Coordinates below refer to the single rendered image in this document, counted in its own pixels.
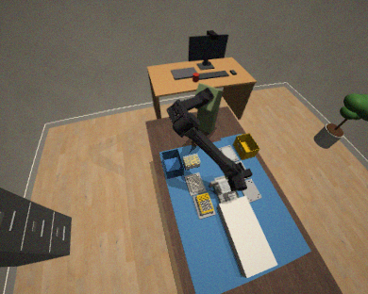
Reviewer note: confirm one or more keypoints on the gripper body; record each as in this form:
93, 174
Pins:
231, 183

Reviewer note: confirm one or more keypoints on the blue bench mat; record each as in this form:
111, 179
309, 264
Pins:
211, 261

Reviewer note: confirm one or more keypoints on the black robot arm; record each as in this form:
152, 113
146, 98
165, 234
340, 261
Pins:
186, 124

